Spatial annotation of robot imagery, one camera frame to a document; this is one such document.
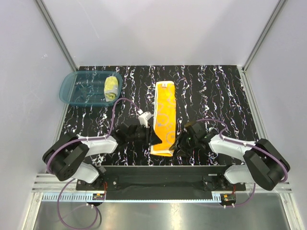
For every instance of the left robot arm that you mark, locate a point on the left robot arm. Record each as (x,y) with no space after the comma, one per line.
(65,159)

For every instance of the orange connector box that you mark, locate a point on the orange connector box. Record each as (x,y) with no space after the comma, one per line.
(229,198)
(99,196)

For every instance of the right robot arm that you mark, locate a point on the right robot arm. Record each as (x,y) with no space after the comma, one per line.
(262,163)

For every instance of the grey yellow frog towel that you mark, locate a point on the grey yellow frog towel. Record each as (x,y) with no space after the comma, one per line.
(111,88)

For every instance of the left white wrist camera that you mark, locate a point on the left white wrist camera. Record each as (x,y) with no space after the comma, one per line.
(144,117)

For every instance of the right orange connector box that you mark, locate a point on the right orange connector box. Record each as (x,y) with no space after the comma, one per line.
(229,198)

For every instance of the aluminium frame rail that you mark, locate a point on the aluminium frame rail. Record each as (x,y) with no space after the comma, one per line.
(119,191)

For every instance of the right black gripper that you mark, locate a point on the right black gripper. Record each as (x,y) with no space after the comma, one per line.
(179,142)

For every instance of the grey orange towel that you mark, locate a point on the grey orange towel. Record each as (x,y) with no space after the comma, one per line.
(164,118)

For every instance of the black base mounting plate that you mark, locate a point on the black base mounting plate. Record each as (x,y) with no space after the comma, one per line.
(164,174)

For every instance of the left orange connector box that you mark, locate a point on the left orange connector box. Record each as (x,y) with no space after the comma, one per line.
(99,196)

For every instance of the blue transparent plastic container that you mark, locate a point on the blue transparent plastic container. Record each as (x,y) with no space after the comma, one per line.
(86,88)

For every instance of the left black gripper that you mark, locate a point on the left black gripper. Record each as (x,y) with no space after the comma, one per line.
(150,136)

